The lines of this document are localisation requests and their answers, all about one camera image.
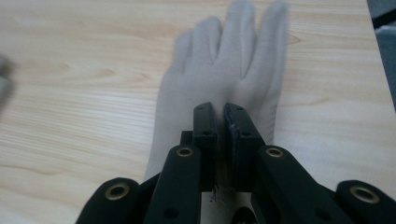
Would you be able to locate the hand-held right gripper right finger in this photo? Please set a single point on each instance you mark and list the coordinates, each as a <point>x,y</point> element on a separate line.
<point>241,133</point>

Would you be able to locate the beige glove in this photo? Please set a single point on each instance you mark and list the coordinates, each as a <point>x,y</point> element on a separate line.
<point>218,68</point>

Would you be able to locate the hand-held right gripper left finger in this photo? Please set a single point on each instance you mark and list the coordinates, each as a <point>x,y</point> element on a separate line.
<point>205,130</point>

